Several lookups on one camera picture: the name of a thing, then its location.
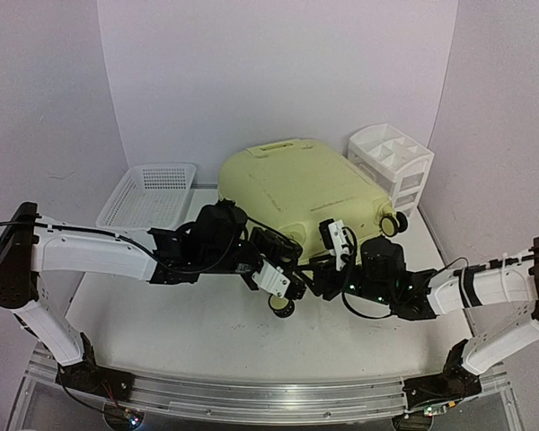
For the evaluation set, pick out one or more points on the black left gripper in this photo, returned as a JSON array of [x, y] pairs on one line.
[[275, 245]]

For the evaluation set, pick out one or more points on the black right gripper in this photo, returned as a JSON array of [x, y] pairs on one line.
[[325, 273]]

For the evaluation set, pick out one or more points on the pale green hard-shell suitcase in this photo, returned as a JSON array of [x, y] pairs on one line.
[[305, 191]]

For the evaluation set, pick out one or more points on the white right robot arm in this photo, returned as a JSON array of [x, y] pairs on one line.
[[509, 279]]

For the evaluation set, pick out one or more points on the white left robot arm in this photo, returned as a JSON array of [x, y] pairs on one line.
[[33, 248]]

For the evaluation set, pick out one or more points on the white plastic drawer organizer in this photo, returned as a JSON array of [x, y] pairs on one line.
[[394, 161]]

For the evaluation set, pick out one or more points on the white perforated plastic basket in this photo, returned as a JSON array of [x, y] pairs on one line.
[[149, 195]]

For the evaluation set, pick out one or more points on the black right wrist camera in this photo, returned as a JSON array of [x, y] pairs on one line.
[[382, 260]]

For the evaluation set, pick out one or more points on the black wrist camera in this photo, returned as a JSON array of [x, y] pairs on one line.
[[218, 228], [382, 260]]

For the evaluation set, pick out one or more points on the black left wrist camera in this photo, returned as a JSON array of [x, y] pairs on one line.
[[218, 228]]

